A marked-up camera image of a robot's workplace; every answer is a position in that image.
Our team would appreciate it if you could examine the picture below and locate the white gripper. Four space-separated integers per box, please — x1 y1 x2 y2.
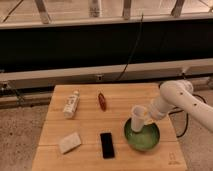
145 98 171 125

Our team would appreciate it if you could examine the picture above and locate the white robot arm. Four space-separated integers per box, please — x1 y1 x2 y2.
148 80 213 132

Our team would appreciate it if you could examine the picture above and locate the red-brown elongated object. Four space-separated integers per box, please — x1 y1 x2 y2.
98 93 107 111

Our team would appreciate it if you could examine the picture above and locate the black rectangular block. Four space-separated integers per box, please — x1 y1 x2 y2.
100 133 115 159

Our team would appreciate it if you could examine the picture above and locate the white plastic bottle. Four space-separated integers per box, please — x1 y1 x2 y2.
63 91 80 119

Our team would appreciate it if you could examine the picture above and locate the beige sponge block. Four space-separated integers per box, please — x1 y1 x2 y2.
59 132 81 154

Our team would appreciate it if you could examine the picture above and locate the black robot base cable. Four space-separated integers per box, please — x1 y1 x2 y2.
157 81 208 139

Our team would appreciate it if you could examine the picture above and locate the black hanging cable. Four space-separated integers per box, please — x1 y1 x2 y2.
114 13 144 82

